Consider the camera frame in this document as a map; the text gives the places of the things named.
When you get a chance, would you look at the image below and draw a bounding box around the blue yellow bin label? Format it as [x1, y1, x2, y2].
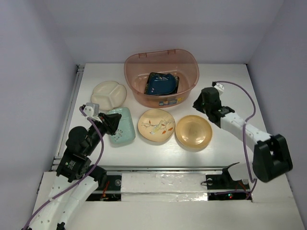
[158, 97, 184, 106]

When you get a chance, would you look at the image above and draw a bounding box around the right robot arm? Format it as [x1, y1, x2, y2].
[193, 87, 293, 183]

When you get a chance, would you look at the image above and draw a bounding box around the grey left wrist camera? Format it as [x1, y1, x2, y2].
[83, 103, 99, 118]

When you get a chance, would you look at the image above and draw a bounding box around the pink translucent plastic bin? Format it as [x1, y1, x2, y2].
[124, 49, 200, 108]

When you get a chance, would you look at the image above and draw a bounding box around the light teal divided tray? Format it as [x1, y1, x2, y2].
[107, 107, 136, 145]

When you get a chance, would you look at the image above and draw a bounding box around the orange round bear plate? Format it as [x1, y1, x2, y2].
[175, 115, 213, 150]

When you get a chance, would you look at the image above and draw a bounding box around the beige bird-painted plate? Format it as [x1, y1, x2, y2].
[138, 109, 176, 142]

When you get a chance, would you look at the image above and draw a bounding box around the aluminium frame rail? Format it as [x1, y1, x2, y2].
[49, 65, 85, 172]

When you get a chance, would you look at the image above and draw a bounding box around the dark blue leaf-shaped dish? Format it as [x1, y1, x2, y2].
[146, 72, 177, 96]

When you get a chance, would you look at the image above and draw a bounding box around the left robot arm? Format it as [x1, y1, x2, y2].
[24, 113, 121, 230]

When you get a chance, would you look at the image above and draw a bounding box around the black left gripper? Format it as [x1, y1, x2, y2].
[85, 112, 122, 155]

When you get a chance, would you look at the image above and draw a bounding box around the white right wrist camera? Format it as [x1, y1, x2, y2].
[212, 81, 224, 96]

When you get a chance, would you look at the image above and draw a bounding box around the cream three-section plate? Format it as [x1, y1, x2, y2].
[91, 81, 127, 111]

